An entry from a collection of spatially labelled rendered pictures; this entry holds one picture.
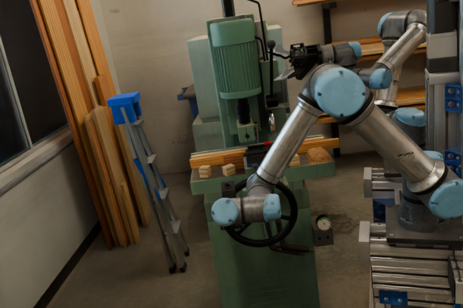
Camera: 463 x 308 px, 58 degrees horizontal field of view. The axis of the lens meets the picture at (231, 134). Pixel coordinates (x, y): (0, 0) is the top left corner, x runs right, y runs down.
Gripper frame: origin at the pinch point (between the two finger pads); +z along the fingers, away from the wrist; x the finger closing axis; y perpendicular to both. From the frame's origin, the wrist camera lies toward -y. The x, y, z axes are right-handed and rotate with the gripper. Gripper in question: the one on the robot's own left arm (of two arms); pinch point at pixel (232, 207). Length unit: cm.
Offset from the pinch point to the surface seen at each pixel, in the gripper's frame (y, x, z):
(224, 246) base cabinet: 14.6, -7.3, 34.0
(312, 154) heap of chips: -19.4, 33.7, 23.5
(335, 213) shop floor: 6, 64, 170
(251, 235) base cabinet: 11.1, 4.5, 33.0
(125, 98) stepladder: -70, -61, 74
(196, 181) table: -12.7, -15.0, 19.1
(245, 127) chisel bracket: -33.9, 7.2, 21.9
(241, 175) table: -13.4, 3.5, 19.7
